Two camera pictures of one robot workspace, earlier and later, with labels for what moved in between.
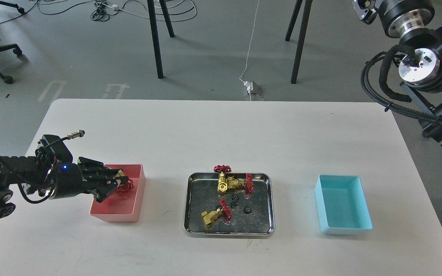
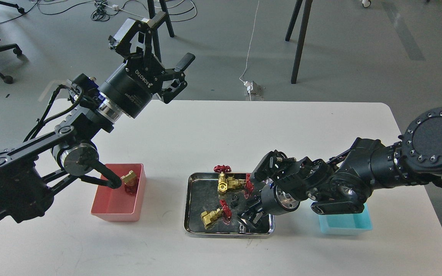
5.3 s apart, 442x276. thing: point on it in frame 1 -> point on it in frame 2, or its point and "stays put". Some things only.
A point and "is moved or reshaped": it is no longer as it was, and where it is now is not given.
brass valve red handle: (126, 187) is moved or reshaped
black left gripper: (73, 179) -> (131, 87)
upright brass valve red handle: (222, 183) stays put
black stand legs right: (307, 7) stays put
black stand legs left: (151, 6) stays put
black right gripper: (405, 19) -> (275, 200)
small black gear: (235, 201) stays put
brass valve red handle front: (209, 217) stays put
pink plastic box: (127, 206) stays put
